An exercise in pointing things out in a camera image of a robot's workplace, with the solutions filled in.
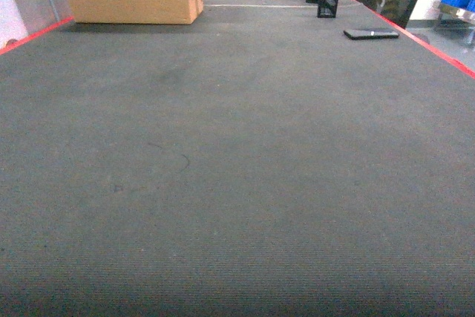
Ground steel shelf rack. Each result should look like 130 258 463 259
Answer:
433 0 474 45

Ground black smartphone on table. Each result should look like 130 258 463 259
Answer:
343 29 399 40

